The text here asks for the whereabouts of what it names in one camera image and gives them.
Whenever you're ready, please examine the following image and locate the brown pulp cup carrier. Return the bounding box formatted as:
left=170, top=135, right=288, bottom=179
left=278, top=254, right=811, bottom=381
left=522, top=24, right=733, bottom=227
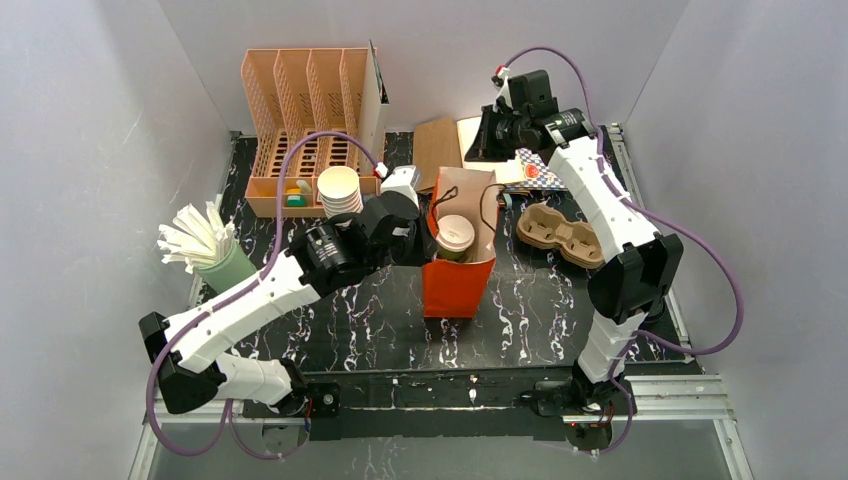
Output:
left=516, top=203, right=605, bottom=269

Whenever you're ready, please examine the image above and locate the green white paper coffee cup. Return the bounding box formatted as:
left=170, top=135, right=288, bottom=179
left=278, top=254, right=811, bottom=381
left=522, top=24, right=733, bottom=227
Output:
left=438, top=244, right=472, bottom=263

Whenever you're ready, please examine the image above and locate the white plastic cup lid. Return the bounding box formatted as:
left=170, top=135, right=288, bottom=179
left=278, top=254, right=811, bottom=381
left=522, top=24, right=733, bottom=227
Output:
left=436, top=214, right=476, bottom=249

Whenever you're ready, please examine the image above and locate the orange paper bag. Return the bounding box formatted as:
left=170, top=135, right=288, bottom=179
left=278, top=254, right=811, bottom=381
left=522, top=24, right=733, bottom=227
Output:
left=422, top=167, right=502, bottom=318

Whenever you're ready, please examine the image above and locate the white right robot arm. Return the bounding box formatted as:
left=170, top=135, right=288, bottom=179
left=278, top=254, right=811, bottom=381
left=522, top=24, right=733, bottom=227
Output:
left=464, top=66, right=683, bottom=403

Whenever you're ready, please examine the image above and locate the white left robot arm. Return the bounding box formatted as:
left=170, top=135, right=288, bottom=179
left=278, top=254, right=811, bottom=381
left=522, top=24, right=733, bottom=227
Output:
left=139, top=191, right=424, bottom=414

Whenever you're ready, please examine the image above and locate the cream paper bag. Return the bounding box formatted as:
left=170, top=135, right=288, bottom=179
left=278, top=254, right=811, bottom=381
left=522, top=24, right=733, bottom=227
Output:
left=455, top=115, right=528, bottom=187

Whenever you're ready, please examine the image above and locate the blue checkered paper bag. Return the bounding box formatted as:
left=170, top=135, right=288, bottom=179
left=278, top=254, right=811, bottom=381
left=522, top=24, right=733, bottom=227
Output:
left=514, top=149, right=567, bottom=191

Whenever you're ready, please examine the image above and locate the stack of white paper cups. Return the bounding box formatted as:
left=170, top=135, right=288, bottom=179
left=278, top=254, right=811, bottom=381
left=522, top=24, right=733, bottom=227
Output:
left=316, top=166, right=363, bottom=218

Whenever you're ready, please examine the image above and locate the green stamp box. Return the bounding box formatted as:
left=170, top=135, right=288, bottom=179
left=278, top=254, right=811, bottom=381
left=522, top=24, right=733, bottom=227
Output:
left=285, top=194, right=308, bottom=208

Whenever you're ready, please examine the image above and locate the translucent white bottle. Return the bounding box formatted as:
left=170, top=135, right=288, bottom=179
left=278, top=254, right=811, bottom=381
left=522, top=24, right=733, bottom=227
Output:
left=296, top=179, right=313, bottom=195

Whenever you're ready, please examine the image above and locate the white wrapped straws bundle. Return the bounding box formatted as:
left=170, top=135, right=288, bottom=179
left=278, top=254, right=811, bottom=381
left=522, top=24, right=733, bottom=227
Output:
left=156, top=201, right=236, bottom=273

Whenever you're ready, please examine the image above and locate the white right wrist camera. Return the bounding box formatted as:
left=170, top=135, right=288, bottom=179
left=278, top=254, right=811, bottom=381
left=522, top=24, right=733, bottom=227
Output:
left=491, top=65, right=513, bottom=110

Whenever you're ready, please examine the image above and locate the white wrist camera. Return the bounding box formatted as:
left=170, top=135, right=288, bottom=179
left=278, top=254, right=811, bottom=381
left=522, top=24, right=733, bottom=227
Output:
left=491, top=65, right=513, bottom=110
left=380, top=165, right=421, bottom=208

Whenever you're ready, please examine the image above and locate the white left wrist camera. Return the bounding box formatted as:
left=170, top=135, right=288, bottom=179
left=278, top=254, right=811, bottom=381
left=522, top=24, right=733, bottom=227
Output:
left=380, top=165, right=421, bottom=208

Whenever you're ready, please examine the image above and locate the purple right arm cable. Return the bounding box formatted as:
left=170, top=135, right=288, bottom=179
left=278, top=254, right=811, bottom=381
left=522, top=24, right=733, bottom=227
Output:
left=493, top=46, right=745, bottom=458

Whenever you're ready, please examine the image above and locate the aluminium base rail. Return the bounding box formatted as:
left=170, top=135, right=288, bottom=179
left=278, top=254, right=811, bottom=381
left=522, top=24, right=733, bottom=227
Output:
left=142, top=377, right=737, bottom=425

